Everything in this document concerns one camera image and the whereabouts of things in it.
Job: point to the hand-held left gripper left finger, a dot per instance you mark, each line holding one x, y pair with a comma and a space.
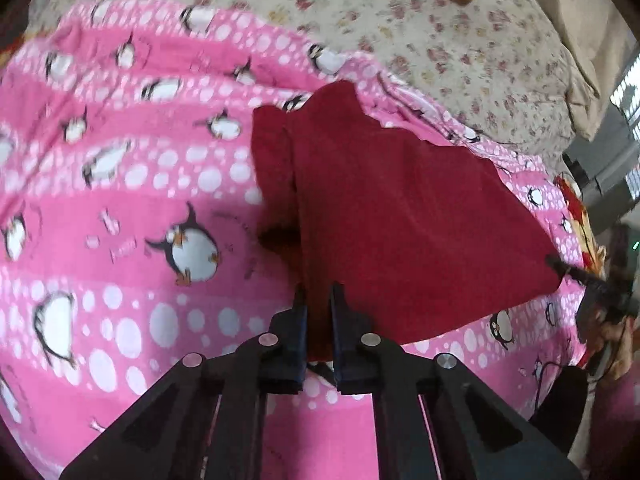
300, 330

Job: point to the red and yellow blanket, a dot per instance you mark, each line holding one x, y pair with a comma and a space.
575, 210

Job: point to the dark red garment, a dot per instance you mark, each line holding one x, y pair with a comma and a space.
400, 220

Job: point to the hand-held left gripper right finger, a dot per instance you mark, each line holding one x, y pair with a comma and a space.
340, 332

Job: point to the beige pillow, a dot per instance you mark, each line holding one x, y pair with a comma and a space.
585, 25

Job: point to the grey cabinet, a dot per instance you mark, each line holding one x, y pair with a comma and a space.
600, 165

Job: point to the bright window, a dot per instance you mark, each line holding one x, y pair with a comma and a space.
627, 102

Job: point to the floral beige bedsheet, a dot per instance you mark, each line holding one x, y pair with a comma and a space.
425, 25

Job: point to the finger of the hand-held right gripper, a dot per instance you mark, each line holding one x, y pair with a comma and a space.
570, 270

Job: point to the pink penguin print blanket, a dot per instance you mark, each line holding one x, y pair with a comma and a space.
125, 210

